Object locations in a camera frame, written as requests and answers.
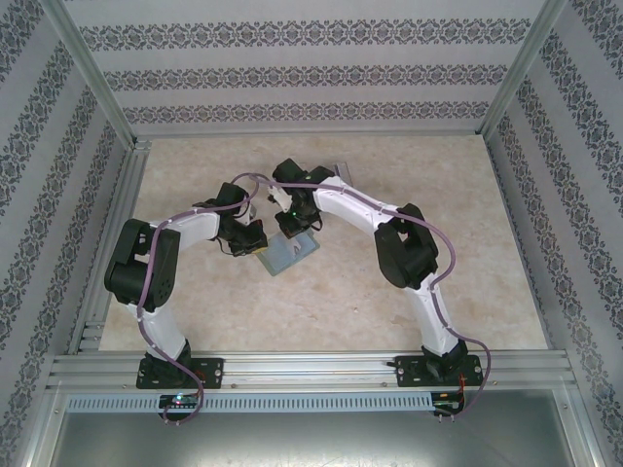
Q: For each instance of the long aluminium mounting rail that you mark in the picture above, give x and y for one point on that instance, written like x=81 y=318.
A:
x=311 y=370

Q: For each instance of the thin aluminium wall beam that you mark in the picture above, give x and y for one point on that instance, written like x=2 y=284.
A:
x=311 y=133

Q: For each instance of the plain aluminium side rail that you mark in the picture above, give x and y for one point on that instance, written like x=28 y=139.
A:
x=530 y=248

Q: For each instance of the aluminium frame leg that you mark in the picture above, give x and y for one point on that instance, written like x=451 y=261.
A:
x=44 y=428
x=578 y=428

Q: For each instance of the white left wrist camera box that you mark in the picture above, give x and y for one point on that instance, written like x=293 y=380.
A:
x=252 y=210

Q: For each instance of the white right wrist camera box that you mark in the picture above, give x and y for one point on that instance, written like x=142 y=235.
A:
x=277 y=195

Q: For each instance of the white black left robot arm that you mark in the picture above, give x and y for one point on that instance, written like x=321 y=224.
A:
x=163 y=333

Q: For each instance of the small dark circuit board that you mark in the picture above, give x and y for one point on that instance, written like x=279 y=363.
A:
x=445 y=401

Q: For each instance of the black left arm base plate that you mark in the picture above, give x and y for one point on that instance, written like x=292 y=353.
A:
x=211 y=372

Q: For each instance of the circuit board with green light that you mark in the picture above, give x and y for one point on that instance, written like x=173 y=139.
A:
x=180 y=401

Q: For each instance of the aluminium side rail with slots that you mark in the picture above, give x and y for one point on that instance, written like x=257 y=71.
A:
x=125 y=194

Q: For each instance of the green card holder wallet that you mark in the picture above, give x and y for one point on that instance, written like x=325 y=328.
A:
x=280 y=258

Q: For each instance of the clear acrylic card box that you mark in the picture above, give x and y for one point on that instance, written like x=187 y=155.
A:
x=343 y=170

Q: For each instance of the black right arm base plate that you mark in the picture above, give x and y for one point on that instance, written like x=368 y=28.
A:
x=409 y=372

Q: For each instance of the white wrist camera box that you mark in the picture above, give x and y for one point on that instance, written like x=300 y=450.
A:
x=252 y=210
x=277 y=195

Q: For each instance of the aluminium frame post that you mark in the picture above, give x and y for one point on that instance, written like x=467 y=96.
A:
x=93 y=73
x=518 y=73

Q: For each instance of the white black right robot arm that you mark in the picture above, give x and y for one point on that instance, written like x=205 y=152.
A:
x=345 y=204

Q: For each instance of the grey metal sheet panel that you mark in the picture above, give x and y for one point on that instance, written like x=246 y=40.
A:
x=311 y=442

